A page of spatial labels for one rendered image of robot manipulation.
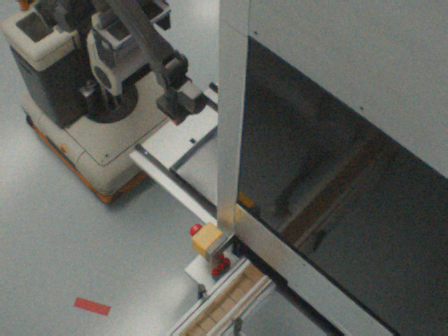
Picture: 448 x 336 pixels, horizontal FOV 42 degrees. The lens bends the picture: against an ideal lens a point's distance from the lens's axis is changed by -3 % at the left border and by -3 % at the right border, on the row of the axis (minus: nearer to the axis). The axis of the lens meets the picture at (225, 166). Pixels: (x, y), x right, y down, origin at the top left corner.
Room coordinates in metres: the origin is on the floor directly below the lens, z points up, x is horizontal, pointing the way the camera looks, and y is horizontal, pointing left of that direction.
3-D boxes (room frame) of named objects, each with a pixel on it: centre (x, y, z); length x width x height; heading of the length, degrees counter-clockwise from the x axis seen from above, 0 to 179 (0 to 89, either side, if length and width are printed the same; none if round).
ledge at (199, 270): (0.59, 0.02, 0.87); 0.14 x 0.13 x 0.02; 48
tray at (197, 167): (0.90, -0.04, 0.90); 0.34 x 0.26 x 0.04; 49
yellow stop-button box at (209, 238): (0.63, 0.04, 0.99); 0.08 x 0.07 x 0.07; 48
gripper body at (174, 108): (0.96, 0.14, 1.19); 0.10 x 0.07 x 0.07; 49
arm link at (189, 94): (0.94, 0.11, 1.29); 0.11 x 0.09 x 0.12; 49
